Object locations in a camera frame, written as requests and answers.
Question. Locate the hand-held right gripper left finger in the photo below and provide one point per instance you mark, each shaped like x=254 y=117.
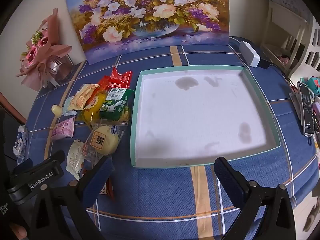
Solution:
x=98 y=182

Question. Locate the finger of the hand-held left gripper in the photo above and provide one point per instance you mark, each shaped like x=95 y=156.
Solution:
x=50 y=161

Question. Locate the teal plastic object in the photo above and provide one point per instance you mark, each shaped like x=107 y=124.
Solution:
x=313 y=85

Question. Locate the person's left hand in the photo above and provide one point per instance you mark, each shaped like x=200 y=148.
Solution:
x=18 y=232

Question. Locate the black plug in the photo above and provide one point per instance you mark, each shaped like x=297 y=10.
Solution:
x=264 y=63

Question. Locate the reddish brown wooden rail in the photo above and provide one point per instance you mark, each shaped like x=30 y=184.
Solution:
x=15 y=113

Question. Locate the flower painting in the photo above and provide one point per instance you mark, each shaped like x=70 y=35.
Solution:
x=150 y=17

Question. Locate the yellow snack packet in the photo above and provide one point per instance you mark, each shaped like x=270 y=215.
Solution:
x=93 y=107

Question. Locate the blue white tissue pack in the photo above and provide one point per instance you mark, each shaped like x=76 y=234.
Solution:
x=20 y=142

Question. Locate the teal-edged white tray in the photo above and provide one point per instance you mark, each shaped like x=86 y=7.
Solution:
x=200 y=120

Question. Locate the white power adapter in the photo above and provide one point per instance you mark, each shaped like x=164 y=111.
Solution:
x=248 y=53

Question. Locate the large red flower-print packet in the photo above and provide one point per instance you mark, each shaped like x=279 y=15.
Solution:
x=121 y=77

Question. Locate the long red snack packet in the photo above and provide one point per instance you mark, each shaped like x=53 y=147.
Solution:
x=103 y=83

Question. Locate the blue plaid tablecloth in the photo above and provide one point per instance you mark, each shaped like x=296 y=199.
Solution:
x=162 y=185

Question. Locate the cream orange snack packet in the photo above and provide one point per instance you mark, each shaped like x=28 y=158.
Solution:
x=81 y=97

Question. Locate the white lattice chair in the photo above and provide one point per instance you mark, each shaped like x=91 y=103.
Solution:
x=310 y=55

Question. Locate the white snack packet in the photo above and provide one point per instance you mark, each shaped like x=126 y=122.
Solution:
x=75 y=158

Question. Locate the pink flower bouquet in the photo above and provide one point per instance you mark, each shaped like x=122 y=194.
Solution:
x=42 y=52

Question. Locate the pink purple snack packet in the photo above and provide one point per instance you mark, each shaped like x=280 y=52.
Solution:
x=63 y=128

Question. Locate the light blue wrapper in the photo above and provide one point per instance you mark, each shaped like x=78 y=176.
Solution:
x=68 y=106

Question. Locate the round pastry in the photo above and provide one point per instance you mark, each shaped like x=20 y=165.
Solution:
x=103 y=140

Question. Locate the white wooden side table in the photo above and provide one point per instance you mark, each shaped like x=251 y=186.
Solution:
x=282 y=30

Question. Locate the small cream jelly cup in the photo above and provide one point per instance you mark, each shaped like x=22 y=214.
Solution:
x=56 y=110

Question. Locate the dark green snack packet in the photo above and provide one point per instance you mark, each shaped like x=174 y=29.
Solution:
x=115 y=102

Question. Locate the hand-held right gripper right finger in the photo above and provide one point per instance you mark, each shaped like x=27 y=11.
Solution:
x=228 y=180

